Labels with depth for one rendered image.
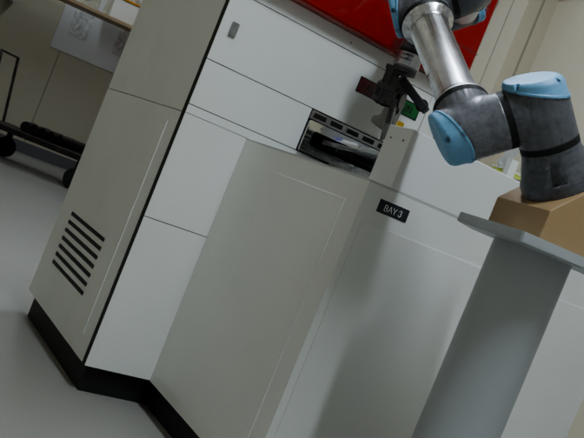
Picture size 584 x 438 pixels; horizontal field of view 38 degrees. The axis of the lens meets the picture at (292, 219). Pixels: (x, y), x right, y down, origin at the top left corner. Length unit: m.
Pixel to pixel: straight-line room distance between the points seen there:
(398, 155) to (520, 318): 0.48
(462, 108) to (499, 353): 0.47
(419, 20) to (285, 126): 0.68
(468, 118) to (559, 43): 3.35
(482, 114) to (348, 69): 0.94
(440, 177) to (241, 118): 0.66
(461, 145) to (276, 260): 0.62
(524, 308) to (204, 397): 0.88
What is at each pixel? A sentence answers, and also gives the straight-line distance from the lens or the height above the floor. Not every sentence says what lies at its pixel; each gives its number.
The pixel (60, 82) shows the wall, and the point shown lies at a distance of 9.67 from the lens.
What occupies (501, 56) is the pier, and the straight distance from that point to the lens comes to 5.01.
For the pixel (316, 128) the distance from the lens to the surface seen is 2.49.
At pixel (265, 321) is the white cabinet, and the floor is 0.42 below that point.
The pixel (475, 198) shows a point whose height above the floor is 0.88.
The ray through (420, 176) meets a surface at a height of 0.87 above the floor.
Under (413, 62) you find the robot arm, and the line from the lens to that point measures 2.46.
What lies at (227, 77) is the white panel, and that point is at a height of 0.95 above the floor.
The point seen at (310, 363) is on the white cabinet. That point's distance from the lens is 1.92.
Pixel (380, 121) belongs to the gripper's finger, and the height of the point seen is 1.01.
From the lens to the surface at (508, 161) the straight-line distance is 2.51.
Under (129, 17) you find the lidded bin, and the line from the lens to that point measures 9.21.
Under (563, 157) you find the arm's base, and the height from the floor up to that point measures 0.98.
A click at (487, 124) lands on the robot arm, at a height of 0.99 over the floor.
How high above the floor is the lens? 0.74
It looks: 2 degrees down
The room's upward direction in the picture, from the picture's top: 22 degrees clockwise
